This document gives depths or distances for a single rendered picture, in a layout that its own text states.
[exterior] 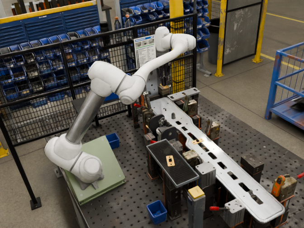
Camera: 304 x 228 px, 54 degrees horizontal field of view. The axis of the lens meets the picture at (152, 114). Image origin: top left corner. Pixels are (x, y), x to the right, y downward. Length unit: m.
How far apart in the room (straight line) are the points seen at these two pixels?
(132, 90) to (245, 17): 3.81
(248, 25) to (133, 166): 3.64
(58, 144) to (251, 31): 4.21
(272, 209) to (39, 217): 2.19
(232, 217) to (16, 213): 2.27
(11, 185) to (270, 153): 2.66
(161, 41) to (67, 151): 0.96
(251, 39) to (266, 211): 4.13
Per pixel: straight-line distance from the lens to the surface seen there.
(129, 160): 2.41
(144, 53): 2.75
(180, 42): 2.02
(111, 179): 2.19
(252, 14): 5.35
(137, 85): 1.70
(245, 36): 5.39
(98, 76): 1.68
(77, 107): 2.56
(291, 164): 2.49
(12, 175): 3.76
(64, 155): 1.93
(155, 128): 2.06
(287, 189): 1.82
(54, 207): 3.21
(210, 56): 5.60
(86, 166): 1.90
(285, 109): 4.11
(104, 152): 2.21
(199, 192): 1.54
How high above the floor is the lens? 2.31
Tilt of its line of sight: 33 degrees down
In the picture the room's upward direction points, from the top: 5 degrees counter-clockwise
